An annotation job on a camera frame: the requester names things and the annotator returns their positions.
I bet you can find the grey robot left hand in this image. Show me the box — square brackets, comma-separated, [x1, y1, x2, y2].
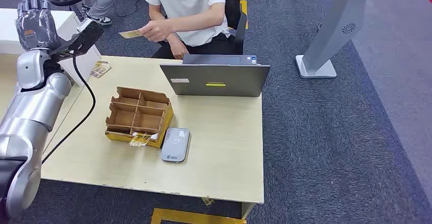
[15, 0, 63, 52]

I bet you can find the black stool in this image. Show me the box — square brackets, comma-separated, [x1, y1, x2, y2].
[49, 0, 86, 22]

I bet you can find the yellow floor tape strip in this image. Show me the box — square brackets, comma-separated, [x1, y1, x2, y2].
[239, 0, 249, 30]

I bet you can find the cardboard divider box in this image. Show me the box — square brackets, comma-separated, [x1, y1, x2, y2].
[104, 86, 174, 149]

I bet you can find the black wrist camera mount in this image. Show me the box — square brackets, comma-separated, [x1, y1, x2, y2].
[50, 19, 104, 63]

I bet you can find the gold room key card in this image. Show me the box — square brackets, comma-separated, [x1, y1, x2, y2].
[128, 133, 151, 147]

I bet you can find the person's left hand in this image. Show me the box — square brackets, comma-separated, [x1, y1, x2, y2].
[139, 19, 173, 43]

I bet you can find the grey Lenovo laptop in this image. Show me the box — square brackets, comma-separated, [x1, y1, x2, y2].
[159, 53, 271, 98]

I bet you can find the grey card reader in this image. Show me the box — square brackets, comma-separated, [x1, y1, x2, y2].
[160, 127, 191, 163]

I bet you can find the yellow floor tape frame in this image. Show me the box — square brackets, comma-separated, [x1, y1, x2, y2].
[151, 208, 247, 224]

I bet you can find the white cabinet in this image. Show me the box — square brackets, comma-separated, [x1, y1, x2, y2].
[0, 8, 102, 87]

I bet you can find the black floor cable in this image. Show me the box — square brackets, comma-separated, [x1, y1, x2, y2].
[113, 0, 144, 18]

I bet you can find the seated person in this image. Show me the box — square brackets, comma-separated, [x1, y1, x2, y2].
[143, 0, 249, 60]

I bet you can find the person's right hand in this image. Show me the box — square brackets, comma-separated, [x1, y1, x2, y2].
[168, 35, 190, 60]

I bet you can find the grey kiosk stand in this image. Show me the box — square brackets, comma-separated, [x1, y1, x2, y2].
[295, 0, 369, 79]

